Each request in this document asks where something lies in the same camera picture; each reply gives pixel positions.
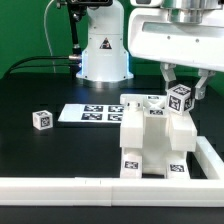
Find white chair seat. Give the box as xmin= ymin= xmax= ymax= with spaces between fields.
xmin=120 ymin=109 xmax=190 ymax=179

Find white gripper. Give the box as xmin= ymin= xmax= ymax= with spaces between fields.
xmin=128 ymin=8 xmax=224 ymax=100

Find white long chair back bar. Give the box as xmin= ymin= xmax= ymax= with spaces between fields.
xmin=120 ymin=94 xmax=197 ymax=152

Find white tag base sheet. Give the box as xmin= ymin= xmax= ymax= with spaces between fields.
xmin=58 ymin=104 xmax=124 ymax=123

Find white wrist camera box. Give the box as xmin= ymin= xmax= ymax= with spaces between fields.
xmin=130 ymin=0 xmax=163 ymax=7

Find white cube nut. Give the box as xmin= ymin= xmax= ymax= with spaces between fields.
xmin=167 ymin=84 xmax=195 ymax=115
xmin=32 ymin=110 xmax=53 ymax=130

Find white cube nut front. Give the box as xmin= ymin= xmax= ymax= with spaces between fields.
xmin=167 ymin=84 xmax=195 ymax=115

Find black cables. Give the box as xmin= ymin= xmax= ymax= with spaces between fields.
xmin=6 ymin=55 xmax=83 ymax=76

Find white L-shaped fence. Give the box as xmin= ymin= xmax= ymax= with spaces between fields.
xmin=0 ymin=137 xmax=224 ymax=207

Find grey cable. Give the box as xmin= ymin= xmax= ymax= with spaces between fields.
xmin=43 ymin=0 xmax=58 ymax=74

